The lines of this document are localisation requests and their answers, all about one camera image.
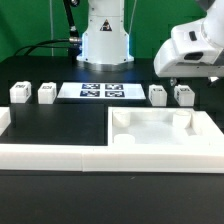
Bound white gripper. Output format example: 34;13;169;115
153;16;224;87

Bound white square tabletop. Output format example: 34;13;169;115
108;107;224;146

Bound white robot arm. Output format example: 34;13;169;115
77;0;224;78

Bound white U-shaped fence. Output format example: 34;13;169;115
0;106;224;174

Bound white marker sheet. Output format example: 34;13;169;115
58;82;145;100

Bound black cables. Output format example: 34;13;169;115
13;37;83;57

